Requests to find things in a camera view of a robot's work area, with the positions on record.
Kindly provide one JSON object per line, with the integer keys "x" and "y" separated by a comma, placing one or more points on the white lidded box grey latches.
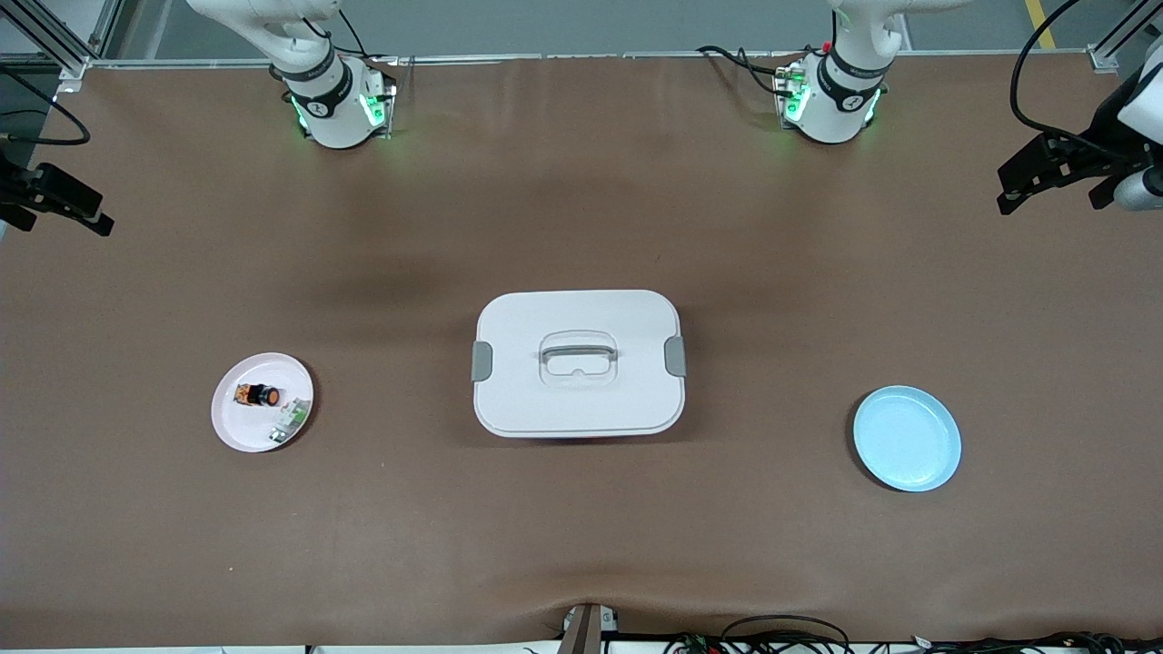
{"x": 581, "y": 400}

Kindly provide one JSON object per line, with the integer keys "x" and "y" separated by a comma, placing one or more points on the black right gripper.
{"x": 20, "y": 191}

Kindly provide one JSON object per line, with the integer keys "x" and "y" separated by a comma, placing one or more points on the light blue round plate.
{"x": 907, "y": 439}

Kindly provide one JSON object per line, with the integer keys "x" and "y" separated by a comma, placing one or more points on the pink round plate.
{"x": 245, "y": 427}

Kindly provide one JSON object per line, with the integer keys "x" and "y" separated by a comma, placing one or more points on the metal table edge bracket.
{"x": 586, "y": 631}

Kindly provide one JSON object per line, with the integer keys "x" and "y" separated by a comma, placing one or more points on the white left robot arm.
{"x": 836, "y": 100}

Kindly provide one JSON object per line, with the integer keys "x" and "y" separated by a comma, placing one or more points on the brown table mat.
{"x": 581, "y": 545}

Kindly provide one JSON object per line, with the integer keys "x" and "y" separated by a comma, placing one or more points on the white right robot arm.
{"x": 332, "y": 109}

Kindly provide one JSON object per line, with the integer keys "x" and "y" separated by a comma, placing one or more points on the black and orange battery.
{"x": 259, "y": 396}

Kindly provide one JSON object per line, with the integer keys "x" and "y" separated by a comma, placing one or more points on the aluminium frame post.
{"x": 54, "y": 36}
{"x": 1122, "y": 41}

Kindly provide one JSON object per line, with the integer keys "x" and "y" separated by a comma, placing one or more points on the green white switch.
{"x": 289, "y": 421}

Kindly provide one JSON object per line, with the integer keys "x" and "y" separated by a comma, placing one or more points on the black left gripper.
{"x": 1096, "y": 156}

